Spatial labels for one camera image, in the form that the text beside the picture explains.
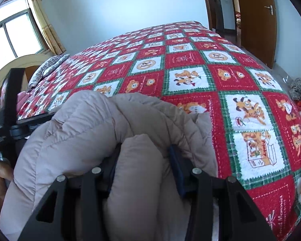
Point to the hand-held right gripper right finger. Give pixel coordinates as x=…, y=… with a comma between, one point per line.
x=176, y=170

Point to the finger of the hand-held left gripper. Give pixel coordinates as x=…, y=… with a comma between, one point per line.
x=32, y=122

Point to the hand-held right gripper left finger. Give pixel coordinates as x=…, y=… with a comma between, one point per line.
x=111, y=180

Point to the beige puffer coat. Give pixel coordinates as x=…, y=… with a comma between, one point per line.
x=90, y=130

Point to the person's left hand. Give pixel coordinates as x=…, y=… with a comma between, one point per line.
x=0, y=173

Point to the pink folded quilt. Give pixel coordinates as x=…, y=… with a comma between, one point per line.
x=21, y=100

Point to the cream and wood headboard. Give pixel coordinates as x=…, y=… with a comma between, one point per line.
x=20, y=60

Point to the grey patterned pillow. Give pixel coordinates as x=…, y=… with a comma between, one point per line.
x=45, y=67

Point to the window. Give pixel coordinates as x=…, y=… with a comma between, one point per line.
x=20, y=35

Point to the yellow curtain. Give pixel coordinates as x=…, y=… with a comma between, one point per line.
x=45, y=25

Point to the red checked printed blanket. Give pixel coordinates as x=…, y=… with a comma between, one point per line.
x=190, y=62

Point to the brown wooden door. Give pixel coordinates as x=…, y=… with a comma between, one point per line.
x=253, y=17

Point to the dark door frame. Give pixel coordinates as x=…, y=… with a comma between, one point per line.
x=215, y=5

